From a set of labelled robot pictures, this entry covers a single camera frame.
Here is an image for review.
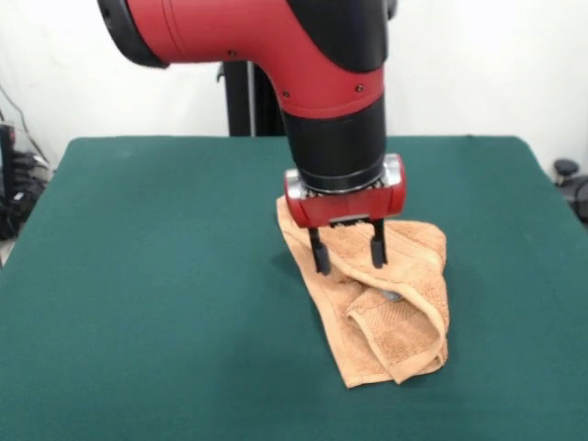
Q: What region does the tan terry towel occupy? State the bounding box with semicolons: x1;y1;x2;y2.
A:
275;195;450;390

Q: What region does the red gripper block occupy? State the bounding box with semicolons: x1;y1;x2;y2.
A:
283;154;408;277

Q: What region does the dark green table cloth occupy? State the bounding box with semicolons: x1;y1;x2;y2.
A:
0;134;588;441

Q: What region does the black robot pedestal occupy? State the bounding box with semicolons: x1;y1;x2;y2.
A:
215;0;400;138

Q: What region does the dark chair base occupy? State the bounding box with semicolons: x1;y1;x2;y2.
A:
553;158;588;217

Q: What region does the black equipment pile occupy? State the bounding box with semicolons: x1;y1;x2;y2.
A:
0;121;51;240

